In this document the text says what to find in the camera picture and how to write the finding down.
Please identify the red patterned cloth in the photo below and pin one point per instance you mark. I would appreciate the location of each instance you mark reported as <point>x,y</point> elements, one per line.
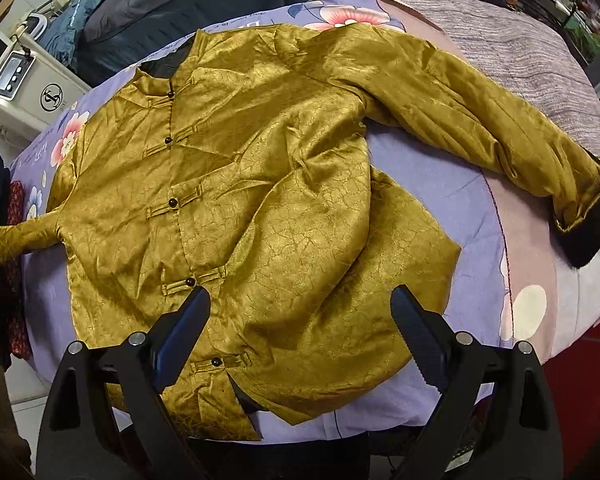
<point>18,337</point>

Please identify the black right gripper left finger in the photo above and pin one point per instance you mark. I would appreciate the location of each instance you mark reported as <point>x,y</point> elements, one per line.
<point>104,418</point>

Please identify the white bedside machine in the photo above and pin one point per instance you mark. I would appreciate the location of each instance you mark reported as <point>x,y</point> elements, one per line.
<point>34,88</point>

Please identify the grey striped blanket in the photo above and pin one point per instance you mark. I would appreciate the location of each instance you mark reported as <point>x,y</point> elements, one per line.
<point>524,56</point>

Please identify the golden silk padded jacket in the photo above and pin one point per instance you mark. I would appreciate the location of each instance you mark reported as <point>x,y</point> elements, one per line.
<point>246,171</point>

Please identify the teal blue garment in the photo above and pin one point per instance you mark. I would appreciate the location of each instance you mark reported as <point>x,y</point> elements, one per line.
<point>62,35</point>

